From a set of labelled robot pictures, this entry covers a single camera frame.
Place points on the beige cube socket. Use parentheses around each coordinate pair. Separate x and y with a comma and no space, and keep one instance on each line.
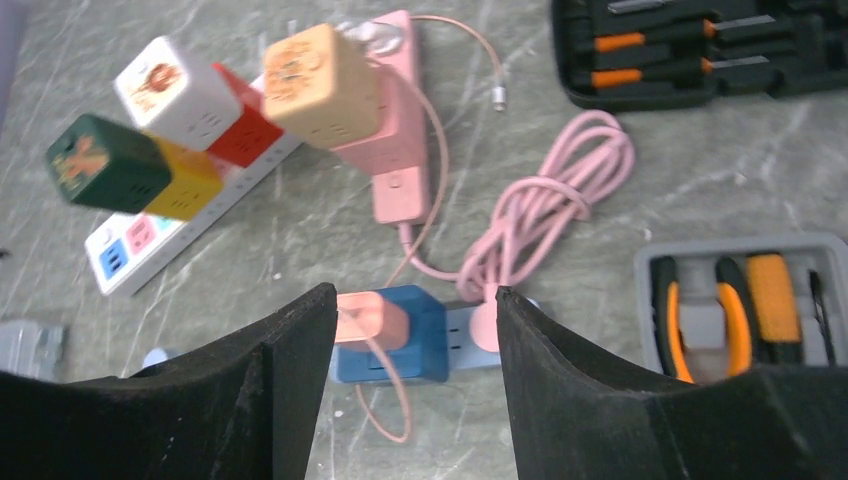
(320,87)

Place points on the salmon usb charger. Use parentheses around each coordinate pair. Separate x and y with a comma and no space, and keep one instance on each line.
(368,316)

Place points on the dark blue cube socket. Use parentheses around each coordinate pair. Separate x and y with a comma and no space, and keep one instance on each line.
(425,356)

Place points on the clear plastic screw box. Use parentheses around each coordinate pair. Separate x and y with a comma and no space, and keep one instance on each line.
(32,349)

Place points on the pink round plug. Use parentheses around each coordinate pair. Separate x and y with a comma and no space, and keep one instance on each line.
(483,321)

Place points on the green cube socket lion print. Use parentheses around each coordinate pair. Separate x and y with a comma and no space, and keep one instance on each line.
(98,163)

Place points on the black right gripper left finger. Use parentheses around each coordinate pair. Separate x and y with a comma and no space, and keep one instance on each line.
(242,407)

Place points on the red cube socket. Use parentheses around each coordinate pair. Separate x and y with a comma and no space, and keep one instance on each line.
(251,134)

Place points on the black tool case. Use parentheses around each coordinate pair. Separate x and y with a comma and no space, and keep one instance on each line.
(623,56)

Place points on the light blue power strip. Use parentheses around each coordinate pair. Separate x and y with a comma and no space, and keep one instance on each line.
(464,354)

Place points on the grey tool tray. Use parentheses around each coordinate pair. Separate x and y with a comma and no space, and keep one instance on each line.
(798,283)

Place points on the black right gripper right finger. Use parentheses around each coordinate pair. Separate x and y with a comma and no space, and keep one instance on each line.
(577,411)

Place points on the orange pliers in tray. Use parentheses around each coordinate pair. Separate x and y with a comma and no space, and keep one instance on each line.
(717,326)

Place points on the white cube socket tiger print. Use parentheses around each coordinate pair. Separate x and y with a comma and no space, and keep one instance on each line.
(174,94)

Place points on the yellow cube socket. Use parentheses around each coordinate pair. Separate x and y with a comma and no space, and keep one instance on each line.
(195,182)

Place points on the white power strip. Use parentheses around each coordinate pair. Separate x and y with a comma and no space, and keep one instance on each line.
(127,251)

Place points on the pink power strip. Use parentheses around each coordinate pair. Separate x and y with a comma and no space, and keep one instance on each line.
(396,156)

